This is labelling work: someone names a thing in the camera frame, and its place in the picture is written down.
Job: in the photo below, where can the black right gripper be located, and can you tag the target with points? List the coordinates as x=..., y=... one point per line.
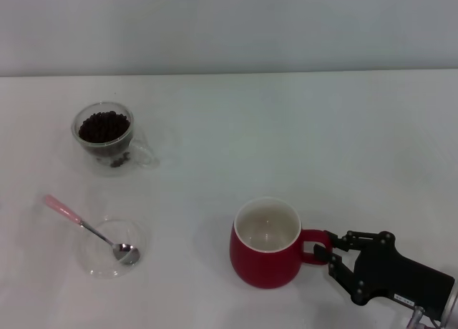
x=393, y=271

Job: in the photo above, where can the red ceramic mug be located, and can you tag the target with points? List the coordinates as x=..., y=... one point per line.
x=261, y=268

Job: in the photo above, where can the double-walled glass cup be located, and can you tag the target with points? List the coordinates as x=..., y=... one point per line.
x=137, y=154

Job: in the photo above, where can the coffee beans heap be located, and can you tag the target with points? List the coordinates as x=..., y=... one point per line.
x=103, y=127

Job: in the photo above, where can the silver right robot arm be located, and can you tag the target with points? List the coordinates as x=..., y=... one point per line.
x=452, y=307

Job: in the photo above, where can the clear glass saucer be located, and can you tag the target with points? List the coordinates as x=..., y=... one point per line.
x=103, y=266

